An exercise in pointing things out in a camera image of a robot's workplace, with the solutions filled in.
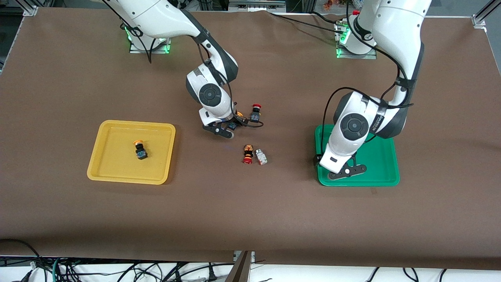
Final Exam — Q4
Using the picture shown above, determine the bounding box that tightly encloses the yellow push button switch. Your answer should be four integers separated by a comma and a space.
228, 112, 244, 130
133, 140, 148, 160

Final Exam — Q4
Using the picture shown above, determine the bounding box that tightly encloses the green plastic tray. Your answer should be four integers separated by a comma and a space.
315, 125, 400, 187

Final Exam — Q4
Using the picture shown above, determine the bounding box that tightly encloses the brown table cover sheet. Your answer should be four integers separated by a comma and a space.
0, 7, 501, 271

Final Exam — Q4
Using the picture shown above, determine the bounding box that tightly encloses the yellow plastic tray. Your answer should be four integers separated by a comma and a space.
87, 120, 176, 185

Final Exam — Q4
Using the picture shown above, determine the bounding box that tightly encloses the silver metal device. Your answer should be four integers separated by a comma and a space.
229, 0, 287, 13

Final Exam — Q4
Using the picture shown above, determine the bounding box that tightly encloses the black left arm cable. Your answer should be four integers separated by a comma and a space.
320, 0, 415, 157

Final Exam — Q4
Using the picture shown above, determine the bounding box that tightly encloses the black right arm hanging cable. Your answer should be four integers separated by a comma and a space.
103, 0, 153, 64

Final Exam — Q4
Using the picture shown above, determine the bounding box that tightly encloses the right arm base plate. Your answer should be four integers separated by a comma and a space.
128, 24, 172, 54

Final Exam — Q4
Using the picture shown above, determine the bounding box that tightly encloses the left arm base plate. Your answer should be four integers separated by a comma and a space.
334, 18, 377, 60

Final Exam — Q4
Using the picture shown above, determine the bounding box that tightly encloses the black cable across table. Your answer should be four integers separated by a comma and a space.
268, 11, 349, 34

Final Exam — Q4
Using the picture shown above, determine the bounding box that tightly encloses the aluminium frame post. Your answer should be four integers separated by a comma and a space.
472, 0, 501, 28
18, 0, 40, 17

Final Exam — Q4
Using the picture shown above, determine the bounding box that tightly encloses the black floor cable loop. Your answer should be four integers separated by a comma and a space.
0, 238, 43, 282

